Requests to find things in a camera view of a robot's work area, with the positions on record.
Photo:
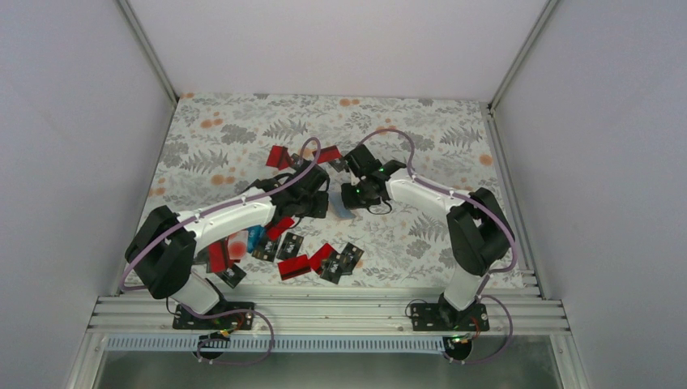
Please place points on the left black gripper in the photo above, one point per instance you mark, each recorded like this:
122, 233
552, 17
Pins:
319, 211

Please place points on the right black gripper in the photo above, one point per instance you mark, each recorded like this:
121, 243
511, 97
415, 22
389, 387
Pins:
349, 202

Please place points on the beige card holder wallet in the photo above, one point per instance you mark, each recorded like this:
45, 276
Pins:
337, 205

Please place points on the red vip card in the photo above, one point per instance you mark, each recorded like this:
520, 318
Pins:
293, 267

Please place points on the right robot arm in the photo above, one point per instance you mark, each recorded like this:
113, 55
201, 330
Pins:
478, 231

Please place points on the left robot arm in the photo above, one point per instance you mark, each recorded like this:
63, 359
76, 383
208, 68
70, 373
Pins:
162, 252

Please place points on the black card top left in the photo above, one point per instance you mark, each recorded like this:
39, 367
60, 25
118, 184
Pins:
298, 163

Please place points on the black card top middle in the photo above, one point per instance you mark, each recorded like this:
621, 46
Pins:
339, 164

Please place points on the red card centre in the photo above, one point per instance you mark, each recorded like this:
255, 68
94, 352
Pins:
276, 229

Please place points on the black card centre right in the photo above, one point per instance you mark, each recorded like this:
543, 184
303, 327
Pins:
290, 246

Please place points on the red card top middle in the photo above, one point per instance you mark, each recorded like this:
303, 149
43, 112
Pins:
327, 154

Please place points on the red card top left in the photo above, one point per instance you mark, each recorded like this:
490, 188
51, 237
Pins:
279, 158

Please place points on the blue card pile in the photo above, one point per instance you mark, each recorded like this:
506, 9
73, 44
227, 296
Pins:
254, 236

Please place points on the black card centre left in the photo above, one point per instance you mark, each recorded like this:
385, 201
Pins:
266, 249

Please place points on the black card bottom pair right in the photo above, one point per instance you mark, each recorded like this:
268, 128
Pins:
349, 258

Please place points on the black card pair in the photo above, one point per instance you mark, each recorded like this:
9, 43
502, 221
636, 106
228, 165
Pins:
333, 268
349, 258

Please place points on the black card bottom pair left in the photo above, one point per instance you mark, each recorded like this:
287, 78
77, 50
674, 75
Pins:
333, 268

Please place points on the white red dot card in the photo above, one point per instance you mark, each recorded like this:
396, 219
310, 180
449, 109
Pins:
236, 245

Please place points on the red card bottom left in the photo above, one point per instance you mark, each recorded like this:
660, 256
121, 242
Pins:
218, 257

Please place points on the floral table mat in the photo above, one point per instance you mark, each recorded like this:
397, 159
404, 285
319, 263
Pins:
219, 143

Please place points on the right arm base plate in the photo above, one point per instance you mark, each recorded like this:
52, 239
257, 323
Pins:
435, 317

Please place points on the grey cable duct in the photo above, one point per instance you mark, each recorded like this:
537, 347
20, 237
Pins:
280, 344

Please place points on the aluminium rail frame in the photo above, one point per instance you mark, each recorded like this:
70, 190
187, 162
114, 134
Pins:
339, 310

